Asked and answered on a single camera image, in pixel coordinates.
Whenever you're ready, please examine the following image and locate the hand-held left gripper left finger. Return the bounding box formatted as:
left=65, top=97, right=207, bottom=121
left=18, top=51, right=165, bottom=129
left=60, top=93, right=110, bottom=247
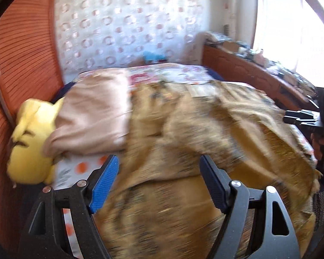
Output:
left=17, top=154, right=120, bottom=259

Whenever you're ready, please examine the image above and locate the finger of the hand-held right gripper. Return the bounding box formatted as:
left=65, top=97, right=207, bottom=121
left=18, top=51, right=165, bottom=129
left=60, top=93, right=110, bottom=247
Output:
left=283, top=109, right=318, bottom=127

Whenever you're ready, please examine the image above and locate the small blue object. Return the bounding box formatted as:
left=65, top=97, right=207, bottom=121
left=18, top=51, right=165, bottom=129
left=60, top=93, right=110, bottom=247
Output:
left=143, top=51, right=166, bottom=63

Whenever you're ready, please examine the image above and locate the white circle patterned curtain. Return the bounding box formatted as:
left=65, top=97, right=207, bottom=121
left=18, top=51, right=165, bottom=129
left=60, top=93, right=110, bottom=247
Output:
left=54, top=0, right=229, bottom=74

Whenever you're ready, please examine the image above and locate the person's right hand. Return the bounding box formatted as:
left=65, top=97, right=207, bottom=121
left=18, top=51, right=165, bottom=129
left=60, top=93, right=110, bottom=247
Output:
left=312, top=136, right=324, bottom=168

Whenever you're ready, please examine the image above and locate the bright window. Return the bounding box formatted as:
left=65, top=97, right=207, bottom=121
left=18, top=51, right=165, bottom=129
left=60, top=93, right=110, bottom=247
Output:
left=253, top=0, right=324, bottom=93

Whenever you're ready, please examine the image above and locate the pile of sideboard clutter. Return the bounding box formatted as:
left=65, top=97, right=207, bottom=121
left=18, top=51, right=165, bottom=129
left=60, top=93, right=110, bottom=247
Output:
left=205, top=30, right=318, bottom=92

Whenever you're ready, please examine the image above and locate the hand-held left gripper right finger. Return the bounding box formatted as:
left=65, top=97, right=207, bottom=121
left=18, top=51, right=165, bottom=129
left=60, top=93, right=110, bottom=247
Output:
left=199, top=155, right=301, bottom=259

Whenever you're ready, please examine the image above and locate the brown furry garment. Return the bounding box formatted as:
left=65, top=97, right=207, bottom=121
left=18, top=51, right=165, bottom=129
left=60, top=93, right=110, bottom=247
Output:
left=97, top=82, right=321, bottom=259

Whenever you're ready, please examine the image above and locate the cardboard box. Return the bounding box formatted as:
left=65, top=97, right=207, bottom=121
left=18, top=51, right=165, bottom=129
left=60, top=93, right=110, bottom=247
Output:
left=222, top=41, right=243, bottom=54

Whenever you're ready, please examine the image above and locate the floral printed blanket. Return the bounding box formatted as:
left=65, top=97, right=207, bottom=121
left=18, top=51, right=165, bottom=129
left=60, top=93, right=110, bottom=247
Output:
left=52, top=63, right=315, bottom=259

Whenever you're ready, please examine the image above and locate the yellow plush toy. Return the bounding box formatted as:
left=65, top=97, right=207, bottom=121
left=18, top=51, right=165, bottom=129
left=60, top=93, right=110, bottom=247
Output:
left=7, top=97, right=66, bottom=190

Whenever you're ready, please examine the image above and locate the dark patterned cloth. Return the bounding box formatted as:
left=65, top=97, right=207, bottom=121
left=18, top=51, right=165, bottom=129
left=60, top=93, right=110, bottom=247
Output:
left=312, top=187, right=324, bottom=227

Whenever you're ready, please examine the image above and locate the wooden sideboard cabinet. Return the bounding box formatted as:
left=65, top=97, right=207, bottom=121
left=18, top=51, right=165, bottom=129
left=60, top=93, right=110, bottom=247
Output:
left=202, top=44, right=322, bottom=112

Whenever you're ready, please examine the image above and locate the pink pillow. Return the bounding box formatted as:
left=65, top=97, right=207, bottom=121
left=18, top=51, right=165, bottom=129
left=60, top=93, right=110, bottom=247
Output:
left=43, top=69, right=133, bottom=159

